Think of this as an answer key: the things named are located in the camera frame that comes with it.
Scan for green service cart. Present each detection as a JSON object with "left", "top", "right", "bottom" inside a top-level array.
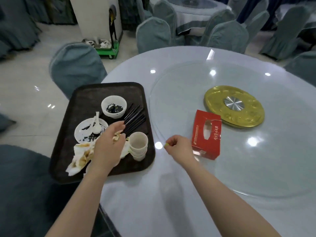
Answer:
[{"left": 82, "top": 29, "right": 124, "bottom": 60}]

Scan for dark brown serving tray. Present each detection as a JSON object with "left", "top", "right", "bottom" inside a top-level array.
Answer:
[{"left": 49, "top": 82, "right": 156, "bottom": 184}]

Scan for white bowl with dark sauce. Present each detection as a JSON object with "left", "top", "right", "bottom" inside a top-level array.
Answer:
[{"left": 101, "top": 95, "right": 127, "bottom": 119}]

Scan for small stained napkin piece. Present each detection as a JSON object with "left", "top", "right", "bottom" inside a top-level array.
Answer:
[{"left": 112, "top": 130, "right": 127, "bottom": 145}]

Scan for blue-grey covered chair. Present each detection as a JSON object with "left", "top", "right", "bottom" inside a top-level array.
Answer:
[
  {"left": 0, "top": 113, "right": 17, "bottom": 133},
  {"left": 49, "top": 42, "right": 108, "bottom": 100},
  {"left": 261, "top": 5, "right": 307, "bottom": 61},
  {"left": 0, "top": 145, "right": 105, "bottom": 237},
  {"left": 136, "top": 17, "right": 172, "bottom": 54},
  {"left": 199, "top": 20, "right": 249, "bottom": 54},
  {"left": 149, "top": 0, "right": 177, "bottom": 27},
  {"left": 283, "top": 51, "right": 316, "bottom": 87},
  {"left": 0, "top": 0, "right": 42, "bottom": 60}
]

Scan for round table with white cloth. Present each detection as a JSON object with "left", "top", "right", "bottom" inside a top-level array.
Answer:
[{"left": 170, "top": 0, "right": 233, "bottom": 35}]

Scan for dirty dishes on cart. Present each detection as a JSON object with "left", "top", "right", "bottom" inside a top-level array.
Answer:
[{"left": 82, "top": 38, "right": 113, "bottom": 50}]

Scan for white plate with dark sauce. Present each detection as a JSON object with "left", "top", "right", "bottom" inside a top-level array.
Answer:
[{"left": 74, "top": 118, "right": 109, "bottom": 144}]

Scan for person's left hand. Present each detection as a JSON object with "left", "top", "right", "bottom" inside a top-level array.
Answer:
[{"left": 92, "top": 120, "right": 127, "bottom": 171}]

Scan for pile of stained crumpled napkins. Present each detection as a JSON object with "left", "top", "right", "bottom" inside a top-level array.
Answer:
[{"left": 65, "top": 141, "right": 97, "bottom": 176}]

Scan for gold turntable base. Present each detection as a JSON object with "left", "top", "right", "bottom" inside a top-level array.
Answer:
[{"left": 204, "top": 85, "right": 265, "bottom": 128}]

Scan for person's right forearm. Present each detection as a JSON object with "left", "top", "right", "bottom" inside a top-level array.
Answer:
[{"left": 171, "top": 158, "right": 282, "bottom": 237}]

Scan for bundle of black chopsticks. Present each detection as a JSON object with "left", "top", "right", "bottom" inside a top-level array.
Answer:
[{"left": 122, "top": 104, "right": 147, "bottom": 136}]

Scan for red tissue box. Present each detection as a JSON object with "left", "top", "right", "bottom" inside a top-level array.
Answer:
[{"left": 191, "top": 110, "right": 222, "bottom": 160}]

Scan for person's right hand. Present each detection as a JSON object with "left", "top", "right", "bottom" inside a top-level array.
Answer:
[{"left": 164, "top": 135, "right": 198, "bottom": 164}]

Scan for person's left forearm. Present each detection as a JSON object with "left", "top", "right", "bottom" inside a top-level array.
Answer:
[{"left": 45, "top": 165, "right": 119, "bottom": 237}]

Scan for round glass turntable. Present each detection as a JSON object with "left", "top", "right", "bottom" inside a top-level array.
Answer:
[{"left": 149, "top": 60, "right": 316, "bottom": 198}]

